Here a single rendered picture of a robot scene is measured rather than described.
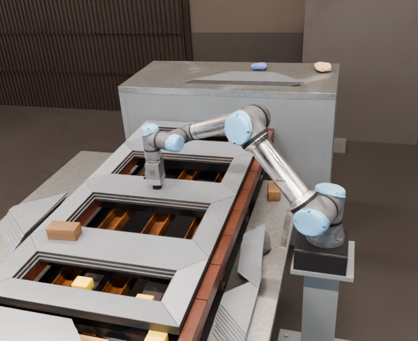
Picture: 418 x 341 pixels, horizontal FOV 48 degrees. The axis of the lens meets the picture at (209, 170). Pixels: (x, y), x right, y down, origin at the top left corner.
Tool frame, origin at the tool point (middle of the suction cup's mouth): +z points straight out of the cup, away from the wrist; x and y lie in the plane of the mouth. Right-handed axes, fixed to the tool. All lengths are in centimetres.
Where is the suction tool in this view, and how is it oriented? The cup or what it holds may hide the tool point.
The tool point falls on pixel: (157, 189)
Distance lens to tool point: 217.8
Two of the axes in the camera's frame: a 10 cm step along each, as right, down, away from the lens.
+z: 0.6, 8.8, 4.6
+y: -1.7, 4.7, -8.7
